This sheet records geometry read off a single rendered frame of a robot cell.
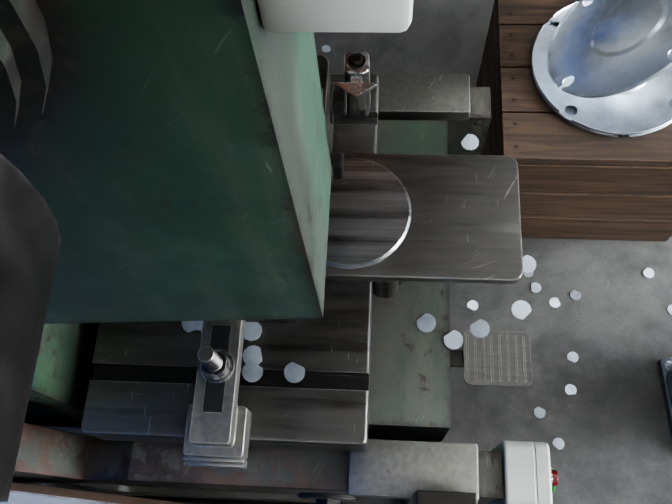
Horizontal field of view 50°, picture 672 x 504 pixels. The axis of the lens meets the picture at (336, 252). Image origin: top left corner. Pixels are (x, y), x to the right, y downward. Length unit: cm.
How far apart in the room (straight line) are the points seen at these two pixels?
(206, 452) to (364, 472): 18
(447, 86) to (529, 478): 50
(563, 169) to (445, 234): 62
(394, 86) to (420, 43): 86
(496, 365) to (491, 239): 63
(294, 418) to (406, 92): 46
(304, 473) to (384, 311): 20
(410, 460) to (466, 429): 67
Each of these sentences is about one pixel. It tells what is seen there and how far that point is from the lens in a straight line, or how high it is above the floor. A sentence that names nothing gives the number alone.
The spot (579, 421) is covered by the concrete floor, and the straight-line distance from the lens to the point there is 152.
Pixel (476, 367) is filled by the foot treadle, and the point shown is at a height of 16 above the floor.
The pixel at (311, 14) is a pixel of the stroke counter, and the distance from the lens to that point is 19.
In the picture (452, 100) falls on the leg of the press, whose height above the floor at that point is 64.
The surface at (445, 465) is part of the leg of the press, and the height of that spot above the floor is 64.
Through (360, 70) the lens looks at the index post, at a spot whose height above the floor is 79.
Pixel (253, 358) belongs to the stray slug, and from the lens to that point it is 77.
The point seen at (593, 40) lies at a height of 43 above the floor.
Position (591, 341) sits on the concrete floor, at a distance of 156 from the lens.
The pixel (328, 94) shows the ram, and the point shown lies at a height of 96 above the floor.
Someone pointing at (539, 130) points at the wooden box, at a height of 35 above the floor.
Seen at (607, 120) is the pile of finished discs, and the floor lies 36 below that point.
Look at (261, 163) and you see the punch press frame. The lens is 24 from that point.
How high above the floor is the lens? 145
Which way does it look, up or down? 68 degrees down
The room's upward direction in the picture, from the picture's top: 9 degrees counter-clockwise
